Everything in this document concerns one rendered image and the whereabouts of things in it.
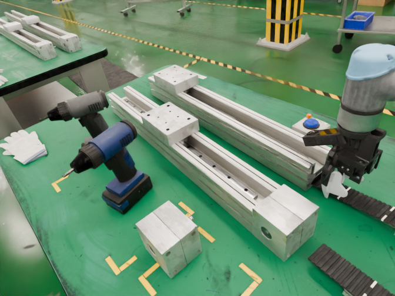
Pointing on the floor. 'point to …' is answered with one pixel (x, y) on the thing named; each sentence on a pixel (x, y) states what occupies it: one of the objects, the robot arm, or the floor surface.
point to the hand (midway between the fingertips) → (331, 186)
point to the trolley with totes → (362, 24)
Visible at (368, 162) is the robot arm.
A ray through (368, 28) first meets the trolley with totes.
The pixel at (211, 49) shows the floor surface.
